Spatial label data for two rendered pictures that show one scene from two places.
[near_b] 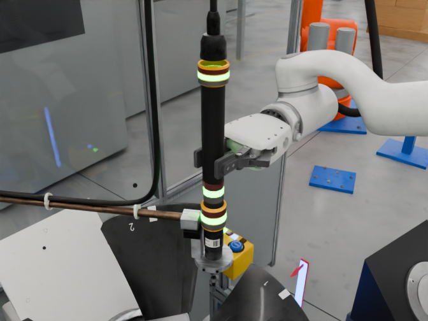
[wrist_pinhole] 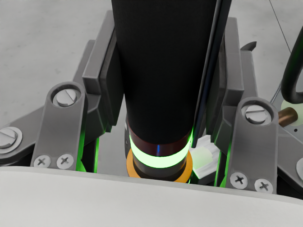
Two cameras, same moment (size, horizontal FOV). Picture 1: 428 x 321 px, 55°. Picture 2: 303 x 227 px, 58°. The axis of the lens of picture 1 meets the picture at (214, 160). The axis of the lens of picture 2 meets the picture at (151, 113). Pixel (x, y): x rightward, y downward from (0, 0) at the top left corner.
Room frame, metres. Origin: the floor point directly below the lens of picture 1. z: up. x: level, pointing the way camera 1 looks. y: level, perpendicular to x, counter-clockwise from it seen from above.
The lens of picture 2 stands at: (0.62, -0.05, 1.73)
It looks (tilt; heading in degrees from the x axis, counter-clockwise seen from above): 53 degrees down; 144
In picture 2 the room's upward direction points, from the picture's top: 1 degrees counter-clockwise
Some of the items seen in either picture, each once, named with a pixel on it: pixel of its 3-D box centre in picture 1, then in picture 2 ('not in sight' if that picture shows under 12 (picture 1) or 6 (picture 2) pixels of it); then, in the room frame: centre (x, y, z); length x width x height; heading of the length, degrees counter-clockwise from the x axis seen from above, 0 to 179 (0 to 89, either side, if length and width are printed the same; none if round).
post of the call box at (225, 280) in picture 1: (225, 273); not in sight; (1.02, -0.04, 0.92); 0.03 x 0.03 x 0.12; 46
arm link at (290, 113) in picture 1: (279, 126); not in sight; (0.68, -0.12, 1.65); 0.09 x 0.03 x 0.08; 46
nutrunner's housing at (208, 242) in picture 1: (213, 164); not in sight; (0.55, 0.00, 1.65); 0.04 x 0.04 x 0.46
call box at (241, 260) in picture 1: (225, 251); not in sight; (1.02, -0.04, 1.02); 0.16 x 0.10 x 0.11; 46
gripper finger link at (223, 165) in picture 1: (235, 165); (72, 92); (0.54, -0.03, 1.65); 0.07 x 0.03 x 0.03; 136
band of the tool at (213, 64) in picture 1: (213, 73); not in sight; (0.55, 0.00, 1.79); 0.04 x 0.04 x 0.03
